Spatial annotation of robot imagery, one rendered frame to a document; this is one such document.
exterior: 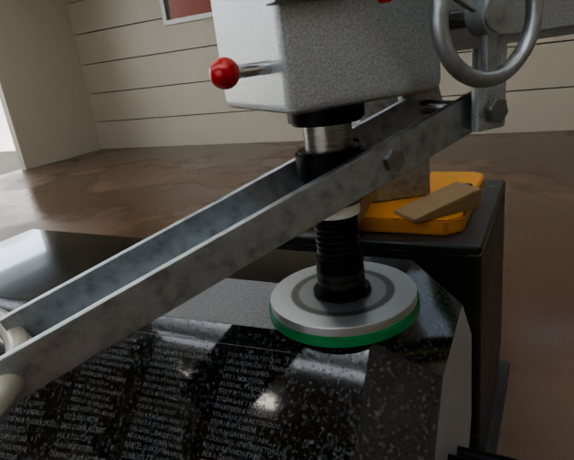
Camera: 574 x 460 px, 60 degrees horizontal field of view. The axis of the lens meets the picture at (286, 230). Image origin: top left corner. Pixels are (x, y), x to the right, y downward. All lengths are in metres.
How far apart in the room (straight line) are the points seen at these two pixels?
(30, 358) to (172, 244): 0.21
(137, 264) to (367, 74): 0.37
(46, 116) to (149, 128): 1.66
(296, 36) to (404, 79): 0.14
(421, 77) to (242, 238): 0.27
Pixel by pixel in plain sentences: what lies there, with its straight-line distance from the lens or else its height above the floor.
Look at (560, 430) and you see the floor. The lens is 1.88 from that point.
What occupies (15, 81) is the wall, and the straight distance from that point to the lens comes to 9.08.
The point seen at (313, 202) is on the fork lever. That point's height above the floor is 1.04.
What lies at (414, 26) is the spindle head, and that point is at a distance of 0.60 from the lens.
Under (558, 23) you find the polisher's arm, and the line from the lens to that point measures 0.77.
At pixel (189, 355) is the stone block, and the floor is 0.81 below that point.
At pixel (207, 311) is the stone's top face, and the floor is 0.85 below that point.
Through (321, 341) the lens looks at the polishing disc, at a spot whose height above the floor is 0.85.
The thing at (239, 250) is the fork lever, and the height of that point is 1.00.
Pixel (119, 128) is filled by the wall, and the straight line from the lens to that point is 9.55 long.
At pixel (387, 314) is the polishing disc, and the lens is 0.67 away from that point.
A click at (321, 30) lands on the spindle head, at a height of 1.22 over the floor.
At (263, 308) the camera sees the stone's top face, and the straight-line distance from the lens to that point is 0.77.
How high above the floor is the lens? 1.20
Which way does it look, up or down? 19 degrees down
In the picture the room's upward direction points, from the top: 7 degrees counter-clockwise
